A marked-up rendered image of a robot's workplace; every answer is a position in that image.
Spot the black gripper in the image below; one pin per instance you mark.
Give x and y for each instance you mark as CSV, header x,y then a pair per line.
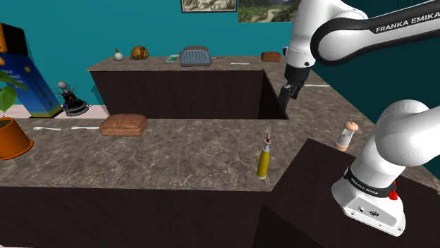
x,y
295,73

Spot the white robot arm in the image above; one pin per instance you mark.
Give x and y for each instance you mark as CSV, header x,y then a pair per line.
x,y
395,137

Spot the white cutlery piece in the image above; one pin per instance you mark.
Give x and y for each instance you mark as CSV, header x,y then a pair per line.
x,y
239,63
318,85

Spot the small brown bread loaf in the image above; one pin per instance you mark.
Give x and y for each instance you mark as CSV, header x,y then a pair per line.
x,y
271,56

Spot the yellow squeeze bottle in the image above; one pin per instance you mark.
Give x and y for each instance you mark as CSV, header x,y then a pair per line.
x,y
263,164

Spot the wooden pepper mill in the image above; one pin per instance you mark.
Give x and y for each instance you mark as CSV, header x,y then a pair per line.
x,y
345,138

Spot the grey toaster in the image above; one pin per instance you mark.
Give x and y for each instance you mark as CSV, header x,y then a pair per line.
x,y
196,57

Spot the dark robot stand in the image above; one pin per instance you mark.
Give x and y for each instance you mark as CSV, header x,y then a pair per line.
x,y
309,206

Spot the framed sketch picture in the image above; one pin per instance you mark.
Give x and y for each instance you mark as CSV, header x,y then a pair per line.
x,y
209,5

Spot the green white tablet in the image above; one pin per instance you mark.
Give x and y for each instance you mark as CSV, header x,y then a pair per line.
x,y
172,58

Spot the brown round gourd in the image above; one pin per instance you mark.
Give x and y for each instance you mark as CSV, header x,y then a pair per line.
x,y
139,53

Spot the large brown bread loaf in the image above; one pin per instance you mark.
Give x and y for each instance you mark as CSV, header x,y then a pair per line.
x,y
123,124

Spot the white garlic bulb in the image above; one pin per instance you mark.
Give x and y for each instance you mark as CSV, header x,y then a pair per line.
x,y
118,55

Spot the dark kitchen counter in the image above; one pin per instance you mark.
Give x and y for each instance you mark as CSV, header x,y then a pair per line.
x,y
137,219

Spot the white knife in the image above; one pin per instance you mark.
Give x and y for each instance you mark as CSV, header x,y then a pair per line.
x,y
84,127

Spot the black robot figure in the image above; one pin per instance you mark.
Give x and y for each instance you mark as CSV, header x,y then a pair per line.
x,y
71,101

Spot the white spoon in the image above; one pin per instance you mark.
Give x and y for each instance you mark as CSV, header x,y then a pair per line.
x,y
44,129

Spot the blue cereal box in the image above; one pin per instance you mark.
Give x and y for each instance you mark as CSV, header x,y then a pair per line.
x,y
32,86

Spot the orange plant pot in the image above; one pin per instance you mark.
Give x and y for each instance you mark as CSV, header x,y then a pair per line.
x,y
10,137

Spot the landscape wall picture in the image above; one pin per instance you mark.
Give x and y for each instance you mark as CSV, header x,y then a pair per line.
x,y
266,11

